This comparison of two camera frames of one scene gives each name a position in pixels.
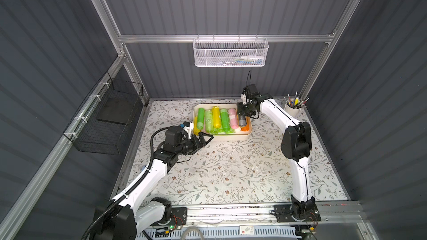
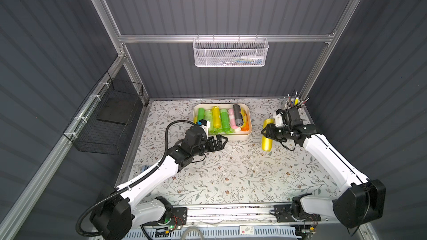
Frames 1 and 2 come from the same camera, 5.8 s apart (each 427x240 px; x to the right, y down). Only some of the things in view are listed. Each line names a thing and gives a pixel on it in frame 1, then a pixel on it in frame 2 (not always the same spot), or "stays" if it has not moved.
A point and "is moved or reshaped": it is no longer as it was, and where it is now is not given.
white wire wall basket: x=231 y=52 stays
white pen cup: x=293 y=106 stays
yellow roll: x=217 y=118 stays
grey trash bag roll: x=242 y=120 is moved or reshaped
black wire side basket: x=104 y=123 stays
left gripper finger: x=202 y=140 → x=219 y=145
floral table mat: x=234 y=168 stays
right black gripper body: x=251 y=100 → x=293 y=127
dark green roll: x=224 y=119 stays
